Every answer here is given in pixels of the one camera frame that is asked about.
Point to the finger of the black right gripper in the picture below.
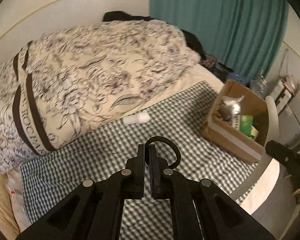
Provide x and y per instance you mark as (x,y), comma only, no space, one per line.
(288,158)

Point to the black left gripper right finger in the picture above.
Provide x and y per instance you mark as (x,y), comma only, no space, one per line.
(200,209)

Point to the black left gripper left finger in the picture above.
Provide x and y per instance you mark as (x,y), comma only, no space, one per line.
(93,210)

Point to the green white carton box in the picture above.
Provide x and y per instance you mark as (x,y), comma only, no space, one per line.
(246,123)

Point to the black white snack bag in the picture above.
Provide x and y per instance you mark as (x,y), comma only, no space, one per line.
(230,110)

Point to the silver mini fridge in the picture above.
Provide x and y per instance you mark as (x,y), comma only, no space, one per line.
(289,120)

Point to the beige small box in carton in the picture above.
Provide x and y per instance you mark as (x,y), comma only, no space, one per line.
(253,133)

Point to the brown cardboard box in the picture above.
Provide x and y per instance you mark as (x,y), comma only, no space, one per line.
(246,142)

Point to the white drawer cabinet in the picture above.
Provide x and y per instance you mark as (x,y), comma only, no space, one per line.
(283,92)

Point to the clear plastic wrapper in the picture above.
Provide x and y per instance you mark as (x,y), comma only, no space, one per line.
(15,191)

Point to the large clear water jug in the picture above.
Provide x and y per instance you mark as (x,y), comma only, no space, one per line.
(259,86)

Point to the grey checkered cloth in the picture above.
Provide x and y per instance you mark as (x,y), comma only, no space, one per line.
(98,154)

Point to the small white bottle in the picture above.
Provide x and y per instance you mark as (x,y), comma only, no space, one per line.
(140,118)

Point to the blue water bottle pack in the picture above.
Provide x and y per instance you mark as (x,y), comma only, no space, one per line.
(236,77)

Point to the floral cream duvet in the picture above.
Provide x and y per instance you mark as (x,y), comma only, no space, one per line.
(70,82)

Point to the teal curtain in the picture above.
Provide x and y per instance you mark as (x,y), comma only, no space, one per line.
(244,35)

